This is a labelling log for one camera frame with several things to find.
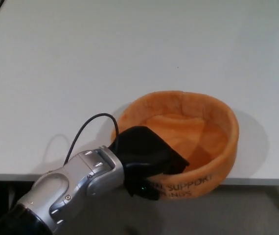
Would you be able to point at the orange soft plush plate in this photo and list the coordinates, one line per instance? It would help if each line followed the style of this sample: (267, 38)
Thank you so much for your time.
(217, 137)

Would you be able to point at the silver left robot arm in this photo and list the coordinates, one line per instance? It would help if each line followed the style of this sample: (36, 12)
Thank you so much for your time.
(63, 191)

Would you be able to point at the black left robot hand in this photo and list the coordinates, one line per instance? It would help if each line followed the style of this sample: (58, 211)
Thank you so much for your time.
(142, 149)

